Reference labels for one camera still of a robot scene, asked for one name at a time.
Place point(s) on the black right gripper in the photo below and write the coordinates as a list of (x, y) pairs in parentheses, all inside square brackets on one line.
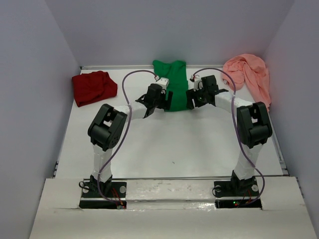
[(195, 97)]

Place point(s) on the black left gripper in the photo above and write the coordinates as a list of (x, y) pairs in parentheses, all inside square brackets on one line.
[(154, 104)]

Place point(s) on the green t shirt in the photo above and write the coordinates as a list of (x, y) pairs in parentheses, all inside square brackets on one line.
[(178, 84)]

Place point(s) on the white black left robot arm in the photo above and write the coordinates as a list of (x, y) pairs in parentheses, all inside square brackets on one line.
[(107, 127)]

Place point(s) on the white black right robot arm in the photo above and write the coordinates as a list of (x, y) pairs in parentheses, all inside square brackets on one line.
[(252, 128)]

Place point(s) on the salmon pink t shirt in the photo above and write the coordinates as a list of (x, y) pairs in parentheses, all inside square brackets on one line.
[(249, 70)]

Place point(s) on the dark red t shirt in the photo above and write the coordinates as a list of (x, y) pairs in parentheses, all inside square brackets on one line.
[(93, 87)]

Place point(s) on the white front cover board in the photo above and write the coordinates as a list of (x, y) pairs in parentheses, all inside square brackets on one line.
[(172, 209)]

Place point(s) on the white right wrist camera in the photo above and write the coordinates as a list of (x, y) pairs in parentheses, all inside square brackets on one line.
[(197, 83)]

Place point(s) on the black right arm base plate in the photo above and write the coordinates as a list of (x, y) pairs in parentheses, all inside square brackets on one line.
[(228, 198)]

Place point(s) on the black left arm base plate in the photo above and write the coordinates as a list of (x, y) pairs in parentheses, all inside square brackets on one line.
[(113, 198)]

